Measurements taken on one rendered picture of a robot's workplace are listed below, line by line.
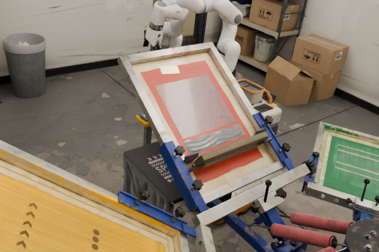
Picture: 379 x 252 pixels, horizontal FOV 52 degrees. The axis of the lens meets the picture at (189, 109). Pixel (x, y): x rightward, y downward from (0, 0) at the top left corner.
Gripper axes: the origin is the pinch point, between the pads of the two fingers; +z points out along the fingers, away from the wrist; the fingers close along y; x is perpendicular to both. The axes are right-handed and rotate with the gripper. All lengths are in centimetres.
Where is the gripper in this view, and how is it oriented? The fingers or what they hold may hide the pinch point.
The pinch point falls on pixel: (149, 49)
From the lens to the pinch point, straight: 220.6
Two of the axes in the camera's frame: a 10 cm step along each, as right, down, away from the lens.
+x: -7.8, 2.2, -5.8
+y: -5.5, -6.7, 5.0
